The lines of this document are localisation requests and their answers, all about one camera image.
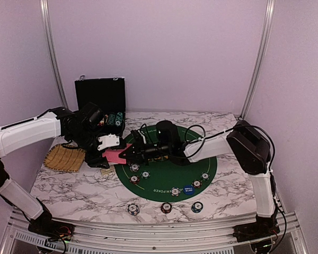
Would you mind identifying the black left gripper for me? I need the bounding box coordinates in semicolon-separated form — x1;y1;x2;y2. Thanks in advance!
68;127;110;168

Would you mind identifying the green chips row in case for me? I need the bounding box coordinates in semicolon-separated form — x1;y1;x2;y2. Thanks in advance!
106;113;116;126

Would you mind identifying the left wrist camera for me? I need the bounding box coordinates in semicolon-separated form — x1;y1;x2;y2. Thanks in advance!
98;134;120;151

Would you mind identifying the aluminium front rail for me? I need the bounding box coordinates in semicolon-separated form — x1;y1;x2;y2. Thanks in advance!
0;210;310;253

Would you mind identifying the woven bamboo tray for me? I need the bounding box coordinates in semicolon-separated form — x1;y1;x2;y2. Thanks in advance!
43;144;85;172

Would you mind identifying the teal chips row in case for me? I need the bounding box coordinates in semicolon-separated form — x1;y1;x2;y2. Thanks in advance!
114;112;123;127

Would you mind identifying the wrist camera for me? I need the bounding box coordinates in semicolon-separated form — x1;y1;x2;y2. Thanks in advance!
98;134;120;151
130;130;147;146

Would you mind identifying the round green poker mat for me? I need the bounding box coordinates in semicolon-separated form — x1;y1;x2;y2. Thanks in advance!
113;124;218;203

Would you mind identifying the blue gold card box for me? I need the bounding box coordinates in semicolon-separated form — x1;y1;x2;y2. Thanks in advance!
100;165;115;176

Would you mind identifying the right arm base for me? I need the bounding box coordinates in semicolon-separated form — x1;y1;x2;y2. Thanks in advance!
233;215;280;242

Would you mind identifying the red black chip stack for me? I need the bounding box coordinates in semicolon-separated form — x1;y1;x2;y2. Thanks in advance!
161;202;172;214

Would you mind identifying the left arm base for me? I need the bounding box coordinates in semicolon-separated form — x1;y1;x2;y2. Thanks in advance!
28;211;74;240

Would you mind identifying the left aluminium frame post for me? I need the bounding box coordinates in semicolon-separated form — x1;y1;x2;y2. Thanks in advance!
40;0;68;107

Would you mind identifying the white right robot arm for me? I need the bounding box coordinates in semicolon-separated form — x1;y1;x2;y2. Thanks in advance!
119;120;276;237

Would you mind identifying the dark chip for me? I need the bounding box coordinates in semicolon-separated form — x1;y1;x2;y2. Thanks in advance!
192;179;202;188

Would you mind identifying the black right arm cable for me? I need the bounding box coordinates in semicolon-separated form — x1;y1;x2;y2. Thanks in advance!
137;123;288;239

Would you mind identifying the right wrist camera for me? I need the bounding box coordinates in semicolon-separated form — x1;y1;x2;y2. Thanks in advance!
130;130;147;146

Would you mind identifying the aluminium frame post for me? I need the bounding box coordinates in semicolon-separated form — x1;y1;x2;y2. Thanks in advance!
40;0;68;107
240;0;276;119

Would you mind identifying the black poker chip case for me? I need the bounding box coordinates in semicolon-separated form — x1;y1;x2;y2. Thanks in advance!
75;77;126;135

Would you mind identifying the blue small blind button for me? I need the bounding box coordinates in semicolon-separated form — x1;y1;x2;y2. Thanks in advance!
182;185;196;196

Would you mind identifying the red-backed card deck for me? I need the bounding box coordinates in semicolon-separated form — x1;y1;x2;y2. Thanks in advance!
102;149;127;165

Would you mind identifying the green chip group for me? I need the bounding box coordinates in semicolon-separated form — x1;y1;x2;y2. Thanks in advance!
140;171;151;179

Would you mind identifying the right aluminium frame post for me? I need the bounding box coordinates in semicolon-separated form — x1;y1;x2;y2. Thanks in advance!
240;0;276;119

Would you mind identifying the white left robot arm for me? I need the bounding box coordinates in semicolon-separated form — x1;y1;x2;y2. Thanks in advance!
0;104;108;235

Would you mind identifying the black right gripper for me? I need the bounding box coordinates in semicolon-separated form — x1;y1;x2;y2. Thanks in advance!
119;137;171;166

